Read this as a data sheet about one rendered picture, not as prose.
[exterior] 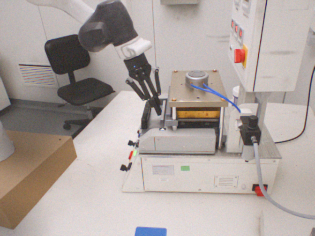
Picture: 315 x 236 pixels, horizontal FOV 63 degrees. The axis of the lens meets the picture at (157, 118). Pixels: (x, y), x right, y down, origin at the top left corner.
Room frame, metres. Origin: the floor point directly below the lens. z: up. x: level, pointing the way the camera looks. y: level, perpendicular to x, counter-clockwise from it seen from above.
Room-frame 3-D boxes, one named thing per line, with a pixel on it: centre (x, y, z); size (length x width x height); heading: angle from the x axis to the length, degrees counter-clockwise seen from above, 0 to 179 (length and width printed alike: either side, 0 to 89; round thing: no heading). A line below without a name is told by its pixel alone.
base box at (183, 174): (0.82, -0.13, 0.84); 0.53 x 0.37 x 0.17; 84
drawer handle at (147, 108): (0.85, 0.04, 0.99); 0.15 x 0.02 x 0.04; 174
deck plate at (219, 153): (0.83, -0.18, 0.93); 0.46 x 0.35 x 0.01; 84
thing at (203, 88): (0.81, -0.17, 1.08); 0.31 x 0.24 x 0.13; 174
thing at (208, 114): (0.83, -0.14, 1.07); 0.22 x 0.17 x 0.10; 174
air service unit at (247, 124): (0.60, -0.25, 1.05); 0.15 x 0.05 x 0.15; 174
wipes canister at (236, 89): (1.24, -0.45, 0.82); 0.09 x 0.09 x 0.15
